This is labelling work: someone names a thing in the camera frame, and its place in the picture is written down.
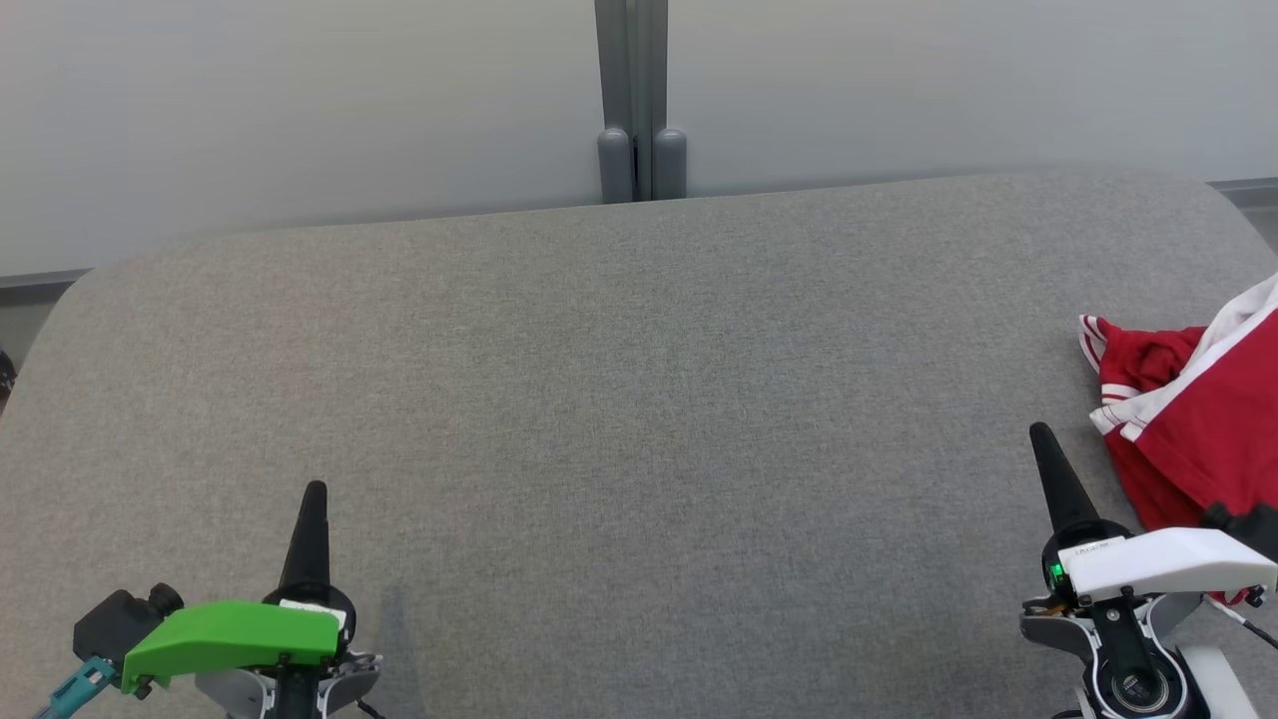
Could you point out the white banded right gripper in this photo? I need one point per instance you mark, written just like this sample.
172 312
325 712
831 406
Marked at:
1168 564

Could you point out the red white-striped shorts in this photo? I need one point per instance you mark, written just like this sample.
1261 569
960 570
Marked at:
1218 439

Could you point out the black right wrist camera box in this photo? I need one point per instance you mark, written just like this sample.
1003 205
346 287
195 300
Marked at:
1248 529

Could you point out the grey fabric sofa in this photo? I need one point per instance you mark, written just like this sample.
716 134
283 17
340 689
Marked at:
639 399

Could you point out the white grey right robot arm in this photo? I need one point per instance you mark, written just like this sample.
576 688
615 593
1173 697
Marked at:
1138 679

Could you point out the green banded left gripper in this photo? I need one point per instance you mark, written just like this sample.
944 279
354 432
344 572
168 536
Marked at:
230 634

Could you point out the red white basketball jersey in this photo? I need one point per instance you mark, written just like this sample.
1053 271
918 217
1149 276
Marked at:
1148 359

